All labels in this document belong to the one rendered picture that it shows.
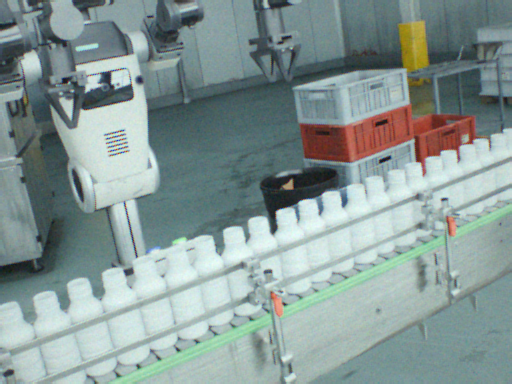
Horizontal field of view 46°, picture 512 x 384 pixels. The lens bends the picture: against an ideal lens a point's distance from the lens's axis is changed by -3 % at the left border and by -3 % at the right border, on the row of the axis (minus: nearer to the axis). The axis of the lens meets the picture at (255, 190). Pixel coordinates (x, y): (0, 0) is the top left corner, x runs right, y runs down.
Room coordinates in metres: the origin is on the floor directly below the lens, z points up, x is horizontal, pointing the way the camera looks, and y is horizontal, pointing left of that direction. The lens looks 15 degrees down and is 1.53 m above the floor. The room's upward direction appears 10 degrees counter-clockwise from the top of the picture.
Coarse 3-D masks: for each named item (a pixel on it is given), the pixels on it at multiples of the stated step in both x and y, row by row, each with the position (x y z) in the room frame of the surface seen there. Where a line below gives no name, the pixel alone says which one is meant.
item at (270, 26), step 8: (272, 8) 1.32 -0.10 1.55; (280, 8) 1.33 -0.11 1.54; (256, 16) 1.33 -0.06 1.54; (264, 16) 1.31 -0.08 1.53; (272, 16) 1.31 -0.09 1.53; (280, 16) 1.32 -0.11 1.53; (256, 24) 1.34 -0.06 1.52; (264, 24) 1.31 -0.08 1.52; (272, 24) 1.31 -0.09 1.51; (280, 24) 1.32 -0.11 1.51; (264, 32) 1.32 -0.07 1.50; (272, 32) 1.31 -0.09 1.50; (280, 32) 1.32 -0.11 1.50; (288, 32) 1.30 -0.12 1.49; (296, 32) 1.31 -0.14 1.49; (248, 40) 1.36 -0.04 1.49; (256, 40) 1.34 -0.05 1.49; (272, 40) 1.28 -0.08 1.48; (280, 40) 1.29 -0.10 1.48
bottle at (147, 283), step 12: (144, 264) 0.99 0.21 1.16; (144, 276) 0.99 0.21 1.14; (156, 276) 1.00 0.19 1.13; (132, 288) 1.00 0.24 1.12; (144, 288) 0.98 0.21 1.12; (156, 288) 0.98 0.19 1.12; (168, 300) 1.00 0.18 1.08; (144, 312) 0.98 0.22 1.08; (156, 312) 0.98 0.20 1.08; (168, 312) 0.99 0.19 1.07; (144, 324) 0.98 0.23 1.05; (156, 324) 0.98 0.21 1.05; (168, 324) 0.99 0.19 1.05; (168, 336) 0.98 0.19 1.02; (156, 348) 0.98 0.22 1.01; (168, 348) 0.98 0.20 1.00
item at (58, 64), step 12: (48, 48) 1.09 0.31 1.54; (60, 48) 1.09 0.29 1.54; (72, 48) 1.12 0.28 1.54; (48, 60) 1.09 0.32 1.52; (60, 60) 1.09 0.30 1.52; (72, 60) 1.11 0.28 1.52; (48, 72) 1.09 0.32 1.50; (60, 72) 1.09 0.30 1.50; (72, 72) 1.10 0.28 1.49; (84, 72) 1.09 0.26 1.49; (60, 84) 1.11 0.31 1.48
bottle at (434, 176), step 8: (432, 160) 1.34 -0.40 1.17; (440, 160) 1.34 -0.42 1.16; (432, 168) 1.34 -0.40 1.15; (440, 168) 1.33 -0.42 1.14; (424, 176) 1.35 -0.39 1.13; (432, 176) 1.33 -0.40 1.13; (440, 176) 1.33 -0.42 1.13; (432, 184) 1.33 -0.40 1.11; (440, 192) 1.32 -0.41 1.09; (448, 192) 1.33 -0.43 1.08; (432, 200) 1.33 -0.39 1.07; (440, 200) 1.32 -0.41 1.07; (432, 216) 1.33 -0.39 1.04; (440, 224) 1.32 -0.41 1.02
